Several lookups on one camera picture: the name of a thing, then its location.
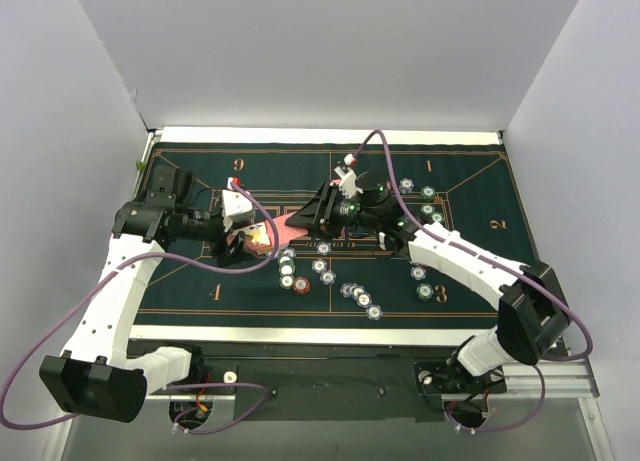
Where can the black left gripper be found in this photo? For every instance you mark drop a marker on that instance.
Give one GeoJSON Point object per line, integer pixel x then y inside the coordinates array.
{"type": "Point", "coordinates": [226, 246]}

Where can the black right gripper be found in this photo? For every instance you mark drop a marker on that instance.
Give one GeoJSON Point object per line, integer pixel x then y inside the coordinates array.
{"type": "Point", "coordinates": [326, 210]}

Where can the red playing card deck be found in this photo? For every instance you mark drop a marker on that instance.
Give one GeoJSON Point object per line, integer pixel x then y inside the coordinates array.
{"type": "Point", "coordinates": [260, 238]}

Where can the red poker chip stack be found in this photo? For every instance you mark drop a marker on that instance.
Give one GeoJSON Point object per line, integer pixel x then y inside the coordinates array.
{"type": "Point", "coordinates": [301, 285]}

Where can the blue chip stack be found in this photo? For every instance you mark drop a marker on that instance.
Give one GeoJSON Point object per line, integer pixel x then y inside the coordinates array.
{"type": "Point", "coordinates": [406, 186]}

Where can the green poker chip stack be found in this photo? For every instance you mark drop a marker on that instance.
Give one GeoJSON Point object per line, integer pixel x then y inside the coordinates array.
{"type": "Point", "coordinates": [424, 291]}

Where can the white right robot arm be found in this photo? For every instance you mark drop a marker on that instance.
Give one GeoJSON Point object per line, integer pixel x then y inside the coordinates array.
{"type": "Point", "coordinates": [527, 298]}

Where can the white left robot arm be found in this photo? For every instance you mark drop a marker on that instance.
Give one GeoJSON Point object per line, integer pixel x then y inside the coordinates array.
{"type": "Point", "coordinates": [93, 375]}

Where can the green poker table mat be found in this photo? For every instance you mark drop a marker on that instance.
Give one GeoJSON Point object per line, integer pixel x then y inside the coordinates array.
{"type": "Point", "coordinates": [476, 195]}

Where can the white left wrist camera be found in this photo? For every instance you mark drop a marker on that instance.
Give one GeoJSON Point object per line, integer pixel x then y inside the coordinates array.
{"type": "Point", "coordinates": [237, 210]}

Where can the aluminium mounting rail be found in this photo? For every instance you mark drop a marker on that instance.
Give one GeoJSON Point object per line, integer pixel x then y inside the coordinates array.
{"type": "Point", "coordinates": [429, 376]}

